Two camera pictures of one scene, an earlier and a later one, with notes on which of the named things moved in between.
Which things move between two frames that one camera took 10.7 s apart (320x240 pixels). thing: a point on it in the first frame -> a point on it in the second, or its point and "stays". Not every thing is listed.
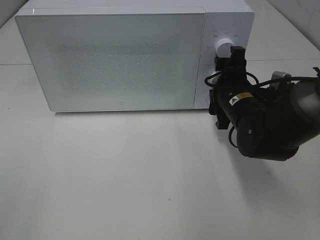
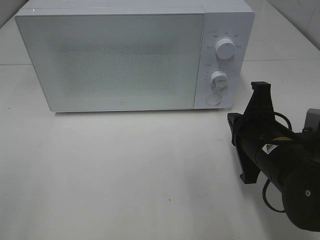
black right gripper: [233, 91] -> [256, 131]
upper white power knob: [223, 48] stays
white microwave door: [130, 59] stays
